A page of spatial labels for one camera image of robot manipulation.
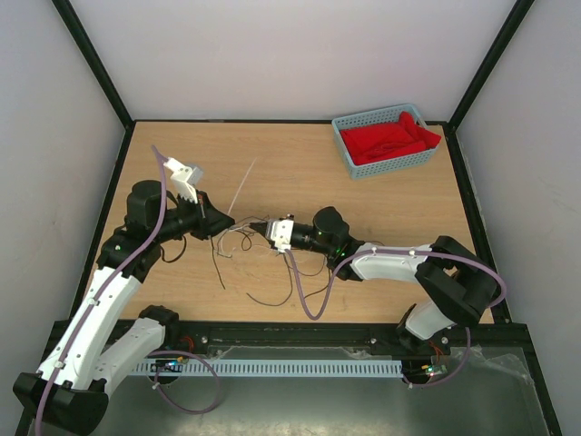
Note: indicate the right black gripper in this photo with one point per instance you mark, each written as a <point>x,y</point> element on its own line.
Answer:
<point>262,231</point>

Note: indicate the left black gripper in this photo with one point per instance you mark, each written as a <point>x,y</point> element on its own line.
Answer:
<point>210,220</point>

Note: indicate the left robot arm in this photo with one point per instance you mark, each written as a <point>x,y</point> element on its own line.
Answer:
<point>74,384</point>

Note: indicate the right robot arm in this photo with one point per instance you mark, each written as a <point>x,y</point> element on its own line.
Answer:
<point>459,286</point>

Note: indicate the red cloth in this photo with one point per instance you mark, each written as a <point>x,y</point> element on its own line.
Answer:
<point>380,142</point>

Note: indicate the blue perforated plastic basket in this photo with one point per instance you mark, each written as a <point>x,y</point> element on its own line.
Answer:
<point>384,115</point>

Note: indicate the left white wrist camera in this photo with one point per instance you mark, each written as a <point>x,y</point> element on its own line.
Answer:
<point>184,179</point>

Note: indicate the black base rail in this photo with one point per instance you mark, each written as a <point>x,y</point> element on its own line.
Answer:
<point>377,338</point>

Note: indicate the light blue slotted cable duct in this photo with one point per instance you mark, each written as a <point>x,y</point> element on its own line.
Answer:
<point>384,369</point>

